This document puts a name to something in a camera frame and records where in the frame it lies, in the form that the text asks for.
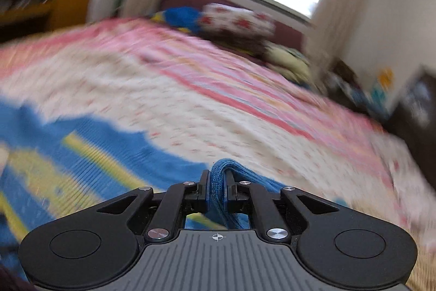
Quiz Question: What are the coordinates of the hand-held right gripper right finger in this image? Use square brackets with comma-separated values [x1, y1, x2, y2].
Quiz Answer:
[225, 172, 342, 242]

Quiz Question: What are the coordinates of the dark plaid pillow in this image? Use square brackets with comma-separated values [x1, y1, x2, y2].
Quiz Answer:
[208, 32, 270, 57]

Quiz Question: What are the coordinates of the pale yellow pillow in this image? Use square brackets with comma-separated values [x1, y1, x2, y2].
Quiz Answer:
[266, 44, 313, 84]

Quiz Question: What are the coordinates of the red floral pillow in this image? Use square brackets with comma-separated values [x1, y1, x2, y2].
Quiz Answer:
[201, 3, 276, 39]

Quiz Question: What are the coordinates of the blue knit sweater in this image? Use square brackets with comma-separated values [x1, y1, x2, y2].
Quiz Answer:
[0, 99, 285, 280]

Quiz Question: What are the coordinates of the cherry print bed sheet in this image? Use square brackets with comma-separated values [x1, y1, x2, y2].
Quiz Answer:
[0, 16, 436, 291]

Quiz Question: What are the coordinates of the yellow and blue packet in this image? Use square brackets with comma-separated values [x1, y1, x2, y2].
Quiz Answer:
[371, 69, 396, 107]

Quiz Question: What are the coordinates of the dark wooden cabinet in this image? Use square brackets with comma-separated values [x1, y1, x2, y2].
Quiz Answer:
[386, 65, 436, 191]

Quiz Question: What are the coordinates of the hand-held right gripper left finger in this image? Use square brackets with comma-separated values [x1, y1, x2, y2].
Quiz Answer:
[97, 169, 211, 242]

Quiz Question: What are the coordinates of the blue and yellow cloth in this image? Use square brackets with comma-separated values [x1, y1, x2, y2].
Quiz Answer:
[150, 6, 205, 34]

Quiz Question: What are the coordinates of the cluttered nightstand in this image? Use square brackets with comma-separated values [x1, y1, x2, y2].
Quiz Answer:
[325, 59, 389, 119]

